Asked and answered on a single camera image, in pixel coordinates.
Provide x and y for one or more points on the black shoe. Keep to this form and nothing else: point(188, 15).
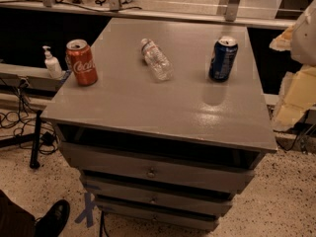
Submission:
point(54, 221)

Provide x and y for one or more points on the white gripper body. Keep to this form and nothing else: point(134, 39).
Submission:
point(305, 39)

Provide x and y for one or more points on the clear plastic water bottle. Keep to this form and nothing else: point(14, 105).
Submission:
point(155, 58)

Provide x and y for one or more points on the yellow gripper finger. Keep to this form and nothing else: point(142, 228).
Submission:
point(297, 94)
point(283, 41)

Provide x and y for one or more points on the white pump sanitizer bottle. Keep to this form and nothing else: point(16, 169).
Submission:
point(52, 64)

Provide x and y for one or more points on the grey drawer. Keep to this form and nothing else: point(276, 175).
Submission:
point(158, 213)
point(154, 169)
point(112, 189)

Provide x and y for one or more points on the black power adapter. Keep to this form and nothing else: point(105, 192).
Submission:
point(47, 138)

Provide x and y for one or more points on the grey drawer cabinet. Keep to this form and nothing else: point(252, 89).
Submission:
point(190, 119)

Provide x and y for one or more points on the blue pepsi can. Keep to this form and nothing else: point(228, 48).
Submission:
point(224, 54)

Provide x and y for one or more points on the metal railing frame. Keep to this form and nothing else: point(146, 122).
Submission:
point(251, 13)

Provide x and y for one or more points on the dark trouser leg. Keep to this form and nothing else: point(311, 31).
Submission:
point(15, 221)

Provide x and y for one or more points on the bottom grey drawer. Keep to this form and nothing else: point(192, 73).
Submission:
point(158, 213)

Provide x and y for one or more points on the red coca-cola can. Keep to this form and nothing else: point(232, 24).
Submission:
point(80, 60)

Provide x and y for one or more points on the top grey drawer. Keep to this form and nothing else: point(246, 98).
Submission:
point(154, 169)

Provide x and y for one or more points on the middle grey drawer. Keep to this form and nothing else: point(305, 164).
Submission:
point(112, 189)

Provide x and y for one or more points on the black stand leg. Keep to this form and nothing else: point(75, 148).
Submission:
point(34, 163)

